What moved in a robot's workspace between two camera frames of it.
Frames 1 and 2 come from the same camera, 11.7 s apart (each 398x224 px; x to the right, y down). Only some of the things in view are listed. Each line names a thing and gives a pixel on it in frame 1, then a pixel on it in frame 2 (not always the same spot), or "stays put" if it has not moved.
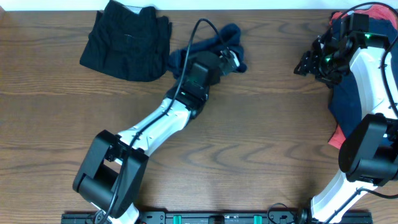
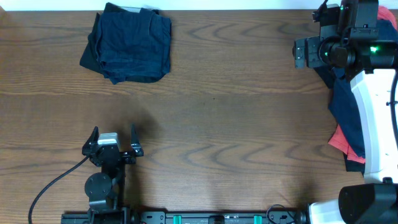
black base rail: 209,217 stays put
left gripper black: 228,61 -> 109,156
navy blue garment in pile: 344,105 stays put
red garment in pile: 385,12 stays put
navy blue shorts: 227,41 -> 134,46
